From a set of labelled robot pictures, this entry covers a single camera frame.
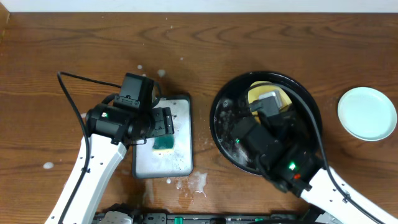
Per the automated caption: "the rectangular soapy water tray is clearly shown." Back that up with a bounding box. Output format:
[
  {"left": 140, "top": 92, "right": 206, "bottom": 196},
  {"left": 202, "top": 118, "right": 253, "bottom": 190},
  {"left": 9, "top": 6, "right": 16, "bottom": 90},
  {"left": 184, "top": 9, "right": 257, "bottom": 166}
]
[{"left": 132, "top": 95, "right": 193, "bottom": 179}]

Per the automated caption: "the pale green plate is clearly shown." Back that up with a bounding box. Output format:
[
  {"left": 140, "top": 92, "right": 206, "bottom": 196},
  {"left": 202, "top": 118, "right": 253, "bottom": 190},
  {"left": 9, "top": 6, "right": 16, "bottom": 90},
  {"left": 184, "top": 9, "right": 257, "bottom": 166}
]
[{"left": 337, "top": 86, "right": 397, "bottom": 141}]

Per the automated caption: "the green yellow sponge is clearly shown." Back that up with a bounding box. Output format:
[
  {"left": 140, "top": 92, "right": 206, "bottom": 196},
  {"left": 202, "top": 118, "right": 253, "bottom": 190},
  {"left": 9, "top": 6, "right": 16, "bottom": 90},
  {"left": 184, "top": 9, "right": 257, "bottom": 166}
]
[{"left": 152, "top": 134, "right": 175, "bottom": 151}]

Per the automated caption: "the yellow plate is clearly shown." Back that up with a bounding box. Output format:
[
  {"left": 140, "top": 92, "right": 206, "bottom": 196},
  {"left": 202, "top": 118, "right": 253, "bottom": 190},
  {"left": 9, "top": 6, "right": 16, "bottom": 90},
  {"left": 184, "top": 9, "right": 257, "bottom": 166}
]
[{"left": 247, "top": 81, "right": 292, "bottom": 123}]

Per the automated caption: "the round black tray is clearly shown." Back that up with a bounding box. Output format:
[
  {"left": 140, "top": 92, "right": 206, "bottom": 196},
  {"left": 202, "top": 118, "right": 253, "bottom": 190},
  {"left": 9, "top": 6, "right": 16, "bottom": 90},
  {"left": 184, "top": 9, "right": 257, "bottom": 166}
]
[{"left": 210, "top": 71, "right": 323, "bottom": 175}]

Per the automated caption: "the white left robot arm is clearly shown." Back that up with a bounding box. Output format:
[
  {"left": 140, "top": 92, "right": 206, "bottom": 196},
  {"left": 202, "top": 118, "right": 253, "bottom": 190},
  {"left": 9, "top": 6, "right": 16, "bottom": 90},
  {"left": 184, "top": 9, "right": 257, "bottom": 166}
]
[{"left": 46, "top": 103, "right": 174, "bottom": 223}]

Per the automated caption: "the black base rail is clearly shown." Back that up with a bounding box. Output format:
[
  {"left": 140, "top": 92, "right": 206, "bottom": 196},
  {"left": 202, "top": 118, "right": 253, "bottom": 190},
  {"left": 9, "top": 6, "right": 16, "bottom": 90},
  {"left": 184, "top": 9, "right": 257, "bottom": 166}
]
[{"left": 92, "top": 211, "right": 312, "bottom": 224}]

